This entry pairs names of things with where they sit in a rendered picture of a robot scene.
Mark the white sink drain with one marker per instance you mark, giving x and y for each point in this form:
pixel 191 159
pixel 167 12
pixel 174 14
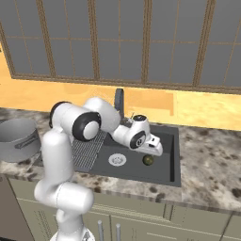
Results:
pixel 117 159

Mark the dark green round squash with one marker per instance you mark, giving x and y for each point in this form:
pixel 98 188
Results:
pixel 148 160

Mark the dark grey sink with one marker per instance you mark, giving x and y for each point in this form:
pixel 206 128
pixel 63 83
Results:
pixel 135 169

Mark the pale green drawer front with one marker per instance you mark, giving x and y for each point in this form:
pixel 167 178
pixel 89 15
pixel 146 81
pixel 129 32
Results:
pixel 131 209

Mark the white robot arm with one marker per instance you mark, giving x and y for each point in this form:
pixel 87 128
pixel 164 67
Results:
pixel 56 150

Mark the wooden framed window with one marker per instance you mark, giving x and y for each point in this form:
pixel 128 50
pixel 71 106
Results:
pixel 119 37

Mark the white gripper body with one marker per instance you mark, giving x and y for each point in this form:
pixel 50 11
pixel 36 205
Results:
pixel 155 149

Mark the grey metal pot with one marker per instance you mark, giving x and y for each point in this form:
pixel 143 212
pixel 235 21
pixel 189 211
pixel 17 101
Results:
pixel 17 141

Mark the dark grey tap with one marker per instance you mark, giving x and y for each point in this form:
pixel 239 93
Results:
pixel 119 100

